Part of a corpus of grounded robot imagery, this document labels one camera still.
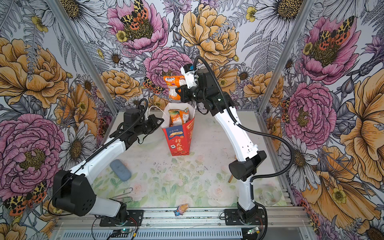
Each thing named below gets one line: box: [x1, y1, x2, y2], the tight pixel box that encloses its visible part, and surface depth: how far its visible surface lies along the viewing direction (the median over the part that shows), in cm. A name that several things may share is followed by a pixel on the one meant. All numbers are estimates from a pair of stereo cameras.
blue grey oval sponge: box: [109, 159, 132, 182], surface depth 88 cm
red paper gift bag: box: [161, 102, 196, 156], surface depth 91 cm
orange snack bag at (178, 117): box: [168, 107, 190, 127], surface depth 91 cm
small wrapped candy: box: [173, 203, 189, 217], surface depth 76 cm
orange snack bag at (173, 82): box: [163, 75, 187, 101], surface depth 67 cm
